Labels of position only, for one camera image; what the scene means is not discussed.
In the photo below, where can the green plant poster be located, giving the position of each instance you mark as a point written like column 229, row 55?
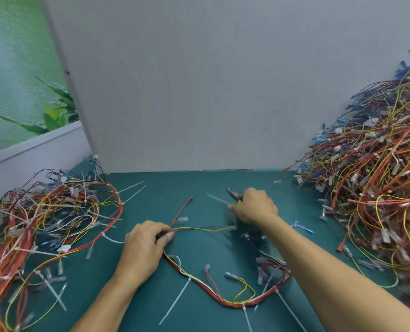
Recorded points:
column 14, row 65

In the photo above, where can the person's right hand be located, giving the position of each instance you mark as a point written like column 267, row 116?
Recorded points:
column 256, row 207

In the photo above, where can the person's right forearm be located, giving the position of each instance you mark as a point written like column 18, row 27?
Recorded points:
column 329, row 280

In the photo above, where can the person's left hand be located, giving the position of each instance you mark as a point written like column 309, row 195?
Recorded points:
column 141, row 248

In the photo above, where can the white partition board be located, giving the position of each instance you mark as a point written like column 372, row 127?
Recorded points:
column 225, row 82

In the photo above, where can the person's right fingers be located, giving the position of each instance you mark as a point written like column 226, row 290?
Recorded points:
column 235, row 209

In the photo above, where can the person's left thumb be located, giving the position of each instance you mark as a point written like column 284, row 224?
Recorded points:
column 166, row 237

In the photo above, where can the small pile of tied harnesses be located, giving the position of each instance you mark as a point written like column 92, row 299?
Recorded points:
column 32, row 217

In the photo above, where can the person's left forearm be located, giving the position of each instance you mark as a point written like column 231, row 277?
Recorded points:
column 104, row 307

